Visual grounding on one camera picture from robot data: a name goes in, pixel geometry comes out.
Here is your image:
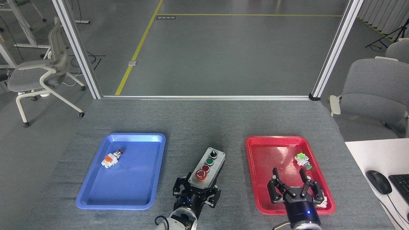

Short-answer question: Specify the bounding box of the grey control box with buttons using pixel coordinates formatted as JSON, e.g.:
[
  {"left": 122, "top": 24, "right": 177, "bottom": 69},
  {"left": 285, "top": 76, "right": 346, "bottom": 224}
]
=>
[{"left": 188, "top": 147, "right": 226, "bottom": 189}]

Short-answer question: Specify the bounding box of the black keyboard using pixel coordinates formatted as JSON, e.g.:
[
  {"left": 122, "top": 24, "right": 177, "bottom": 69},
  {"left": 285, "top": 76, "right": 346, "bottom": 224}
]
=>
[{"left": 389, "top": 174, "right": 409, "bottom": 205}]

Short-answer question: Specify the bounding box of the blue plastic tray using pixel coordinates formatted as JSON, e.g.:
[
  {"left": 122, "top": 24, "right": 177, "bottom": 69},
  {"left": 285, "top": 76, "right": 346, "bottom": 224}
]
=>
[{"left": 76, "top": 133, "right": 166, "bottom": 211}]

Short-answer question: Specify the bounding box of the small white crumpled object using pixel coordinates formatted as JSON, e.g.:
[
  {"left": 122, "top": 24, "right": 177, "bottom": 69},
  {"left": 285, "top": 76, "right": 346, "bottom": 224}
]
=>
[{"left": 317, "top": 190, "right": 328, "bottom": 208}]

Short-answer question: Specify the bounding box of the black mouse cable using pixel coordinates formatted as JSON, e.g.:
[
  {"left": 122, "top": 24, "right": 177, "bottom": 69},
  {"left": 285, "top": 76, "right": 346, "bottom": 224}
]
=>
[{"left": 380, "top": 193, "right": 409, "bottom": 229}]

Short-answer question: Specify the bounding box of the white desk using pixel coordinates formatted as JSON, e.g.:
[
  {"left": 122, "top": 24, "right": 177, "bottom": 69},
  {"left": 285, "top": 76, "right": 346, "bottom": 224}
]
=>
[{"left": 344, "top": 138, "right": 409, "bottom": 230}]

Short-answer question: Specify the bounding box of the red plastic tray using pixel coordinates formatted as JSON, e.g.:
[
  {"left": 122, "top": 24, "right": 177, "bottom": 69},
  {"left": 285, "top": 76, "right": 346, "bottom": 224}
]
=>
[{"left": 245, "top": 135, "right": 336, "bottom": 215}]

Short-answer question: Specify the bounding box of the silver aluminium post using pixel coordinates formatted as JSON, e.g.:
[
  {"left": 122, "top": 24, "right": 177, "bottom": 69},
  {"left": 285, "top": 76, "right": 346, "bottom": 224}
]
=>
[
  {"left": 52, "top": 0, "right": 103, "bottom": 100},
  {"left": 309, "top": 0, "right": 365, "bottom": 101}
]

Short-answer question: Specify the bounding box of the silver aluminium rail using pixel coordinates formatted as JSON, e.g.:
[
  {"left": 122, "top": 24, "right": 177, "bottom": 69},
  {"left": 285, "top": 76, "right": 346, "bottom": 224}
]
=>
[{"left": 102, "top": 95, "right": 312, "bottom": 101}]

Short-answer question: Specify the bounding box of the white framed office chair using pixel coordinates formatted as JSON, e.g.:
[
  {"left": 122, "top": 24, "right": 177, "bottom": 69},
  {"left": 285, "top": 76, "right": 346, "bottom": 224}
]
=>
[{"left": 7, "top": 17, "right": 86, "bottom": 128}]

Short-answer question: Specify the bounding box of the red push button switch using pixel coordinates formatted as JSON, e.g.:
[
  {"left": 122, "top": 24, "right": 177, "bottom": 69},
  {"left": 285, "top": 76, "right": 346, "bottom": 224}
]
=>
[{"left": 101, "top": 149, "right": 124, "bottom": 169}]

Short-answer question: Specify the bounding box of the green push button switch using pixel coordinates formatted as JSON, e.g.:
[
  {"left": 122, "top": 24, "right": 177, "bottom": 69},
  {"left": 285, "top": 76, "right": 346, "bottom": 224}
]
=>
[{"left": 294, "top": 153, "right": 313, "bottom": 171}]

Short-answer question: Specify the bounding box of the grey chair backrest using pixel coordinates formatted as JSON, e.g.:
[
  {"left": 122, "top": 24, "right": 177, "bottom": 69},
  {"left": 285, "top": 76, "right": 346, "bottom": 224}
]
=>
[{"left": 384, "top": 38, "right": 409, "bottom": 64}]

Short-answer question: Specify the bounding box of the black tripod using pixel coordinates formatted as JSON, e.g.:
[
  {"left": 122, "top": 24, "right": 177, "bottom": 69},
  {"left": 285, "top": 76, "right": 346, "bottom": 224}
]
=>
[{"left": 365, "top": 17, "right": 409, "bottom": 50}]

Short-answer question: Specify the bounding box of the white curtain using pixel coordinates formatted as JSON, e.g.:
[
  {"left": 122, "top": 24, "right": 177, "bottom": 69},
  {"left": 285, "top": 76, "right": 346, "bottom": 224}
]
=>
[{"left": 356, "top": 0, "right": 409, "bottom": 42}]

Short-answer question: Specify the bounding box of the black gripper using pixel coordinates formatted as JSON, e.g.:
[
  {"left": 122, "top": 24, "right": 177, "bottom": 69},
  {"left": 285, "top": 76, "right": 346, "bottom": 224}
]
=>
[
  {"left": 173, "top": 174, "right": 221, "bottom": 220},
  {"left": 267, "top": 167, "right": 325, "bottom": 226}
]

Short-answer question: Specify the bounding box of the white desk frame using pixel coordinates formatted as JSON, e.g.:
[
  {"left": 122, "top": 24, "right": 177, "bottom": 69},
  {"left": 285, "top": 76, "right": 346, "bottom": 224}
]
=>
[{"left": 0, "top": 0, "right": 52, "bottom": 69}]

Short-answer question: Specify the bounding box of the black computer mouse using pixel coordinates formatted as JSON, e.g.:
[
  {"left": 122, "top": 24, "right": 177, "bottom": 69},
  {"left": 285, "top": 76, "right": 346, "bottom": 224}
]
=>
[{"left": 366, "top": 170, "right": 393, "bottom": 195}]

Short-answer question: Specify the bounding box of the large grey upholstered chair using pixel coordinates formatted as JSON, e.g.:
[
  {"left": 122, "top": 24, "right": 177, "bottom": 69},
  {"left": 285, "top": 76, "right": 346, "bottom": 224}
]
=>
[{"left": 329, "top": 58, "right": 409, "bottom": 135}]

